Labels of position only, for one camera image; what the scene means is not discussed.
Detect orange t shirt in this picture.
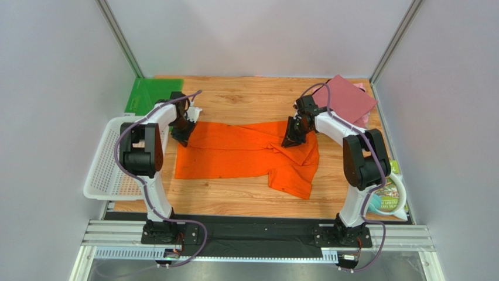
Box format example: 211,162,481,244
175,121,320,200

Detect green picture book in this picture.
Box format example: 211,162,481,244
374,160,408,221

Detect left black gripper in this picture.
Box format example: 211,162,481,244
171,115,198,147

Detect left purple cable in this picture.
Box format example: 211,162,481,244
113,90,209,270

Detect aluminium frame rail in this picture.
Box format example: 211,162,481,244
71,219,444,280

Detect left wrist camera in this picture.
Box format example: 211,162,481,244
185,106,203,123

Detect teal headphones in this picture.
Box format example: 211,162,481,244
367,193,382,214

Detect white plastic basket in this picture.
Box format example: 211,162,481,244
83,116,144,201

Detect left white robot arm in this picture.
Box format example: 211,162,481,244
114,91,201,238

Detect purple cable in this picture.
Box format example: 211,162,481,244
300,82,388,272
113,90,209,270

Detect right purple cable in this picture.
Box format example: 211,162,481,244
300,82,388,272

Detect folded maroon t shirt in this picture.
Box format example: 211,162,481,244
312,75,377,124

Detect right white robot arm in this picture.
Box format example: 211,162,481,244
282,95,391,248

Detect green cutting mat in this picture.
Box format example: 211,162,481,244
124,78,184,116

